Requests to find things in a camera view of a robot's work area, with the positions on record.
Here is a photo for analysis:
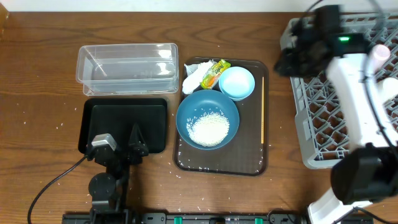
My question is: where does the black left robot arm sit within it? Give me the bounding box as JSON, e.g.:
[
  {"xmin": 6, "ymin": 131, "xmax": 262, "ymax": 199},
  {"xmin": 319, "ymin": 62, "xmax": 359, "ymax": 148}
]
[{"xmin": 86, "ymin": 123, "xmax": 149, "ymax": 224}]

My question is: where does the crumpled white tissue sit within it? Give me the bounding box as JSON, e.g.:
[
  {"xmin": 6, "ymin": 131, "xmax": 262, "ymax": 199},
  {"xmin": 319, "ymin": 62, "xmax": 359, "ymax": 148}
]
[{"xmin": 182, "ymin": 60, "xmax": 215, "ymax": 95}]

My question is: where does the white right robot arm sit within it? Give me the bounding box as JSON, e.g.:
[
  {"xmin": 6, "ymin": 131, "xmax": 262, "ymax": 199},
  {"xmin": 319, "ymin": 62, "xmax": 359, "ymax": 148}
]
[{"xmin": 274, "ymin": 2, "xmax": 397, "ymax": 223}]

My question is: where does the clear plastic bin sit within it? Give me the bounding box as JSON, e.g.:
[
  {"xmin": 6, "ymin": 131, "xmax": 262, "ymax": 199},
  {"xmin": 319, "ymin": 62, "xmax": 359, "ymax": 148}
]
[{"xmin": 76, "ymin": 43, "xmax": 179, "ymax": 96}]

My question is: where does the large dark blue bowl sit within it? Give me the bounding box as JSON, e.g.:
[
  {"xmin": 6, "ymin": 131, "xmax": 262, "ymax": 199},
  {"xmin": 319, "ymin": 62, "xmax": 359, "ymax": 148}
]
[{"xmin": 175, "ymin": 90, "xmax": 240, "ymax": 151}]

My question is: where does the pile of white rice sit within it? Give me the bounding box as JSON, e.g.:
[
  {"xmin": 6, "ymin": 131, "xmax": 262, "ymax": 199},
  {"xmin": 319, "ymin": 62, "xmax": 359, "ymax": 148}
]
[{"xmin": 186, "ymin": 112, "xmax": 229, "ymax": 147}]

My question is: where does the white paper cup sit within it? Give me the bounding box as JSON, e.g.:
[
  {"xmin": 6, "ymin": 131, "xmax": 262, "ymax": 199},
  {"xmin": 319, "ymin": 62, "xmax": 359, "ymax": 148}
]
[{"xmin": 377, "ymin": 77, "xmax": 398, "ymax": 103}]

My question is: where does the pink small cup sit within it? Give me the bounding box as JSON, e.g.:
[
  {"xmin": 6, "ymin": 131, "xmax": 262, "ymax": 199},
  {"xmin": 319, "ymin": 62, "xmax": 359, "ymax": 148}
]
[{"xmin": 369, "ymin": 44, "xmax": 391, "ymax": 72}]

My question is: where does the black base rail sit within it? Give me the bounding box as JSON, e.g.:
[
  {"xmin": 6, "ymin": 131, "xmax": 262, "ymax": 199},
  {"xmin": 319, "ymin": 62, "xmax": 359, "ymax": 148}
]
[{"xmin": 62, "ymin": 213, "xmax": 309, "ymax": 224}]

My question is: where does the light blue small bowl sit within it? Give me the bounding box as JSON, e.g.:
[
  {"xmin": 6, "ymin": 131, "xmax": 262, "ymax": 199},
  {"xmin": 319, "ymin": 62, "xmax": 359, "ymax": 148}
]
[{"xmin": 218, "ymin": 67, "xmax": 255, "ymax": 101}]

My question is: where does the black plastic bin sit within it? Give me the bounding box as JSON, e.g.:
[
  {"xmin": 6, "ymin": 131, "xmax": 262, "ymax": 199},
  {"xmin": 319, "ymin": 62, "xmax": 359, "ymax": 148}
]
[{"xmin": 78, "ymin": 98, "xmax": 167, "ymax": 154}]

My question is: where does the right wooden chopstick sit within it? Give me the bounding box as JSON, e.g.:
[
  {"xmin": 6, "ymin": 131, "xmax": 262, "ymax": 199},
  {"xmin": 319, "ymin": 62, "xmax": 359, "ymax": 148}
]
[{"xmin": 261, "ymin": 77, "xmax": 265, "ymax": 144}]

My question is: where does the green yellow snack wrapper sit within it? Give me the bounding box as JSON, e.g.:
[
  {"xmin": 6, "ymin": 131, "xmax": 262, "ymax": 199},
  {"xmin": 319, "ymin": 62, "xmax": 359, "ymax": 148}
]
[{"xmin": 200, "ymin": 59, "xmax": 231, "ymax": 90}]

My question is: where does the grey dishwasher rack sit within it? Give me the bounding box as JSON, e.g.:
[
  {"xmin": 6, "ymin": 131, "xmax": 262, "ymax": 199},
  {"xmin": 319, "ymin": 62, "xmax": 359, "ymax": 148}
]
[{"xmin": 280, "ymin": 16, "xmax": 397, "ymax": 169}]

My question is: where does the dark brown serving tray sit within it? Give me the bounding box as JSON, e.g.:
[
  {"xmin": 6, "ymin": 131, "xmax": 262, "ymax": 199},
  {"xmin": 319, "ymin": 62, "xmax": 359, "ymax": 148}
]
[{"xmin": 174, "ymin": 59, "xmax": 269, "ymax": 176}]

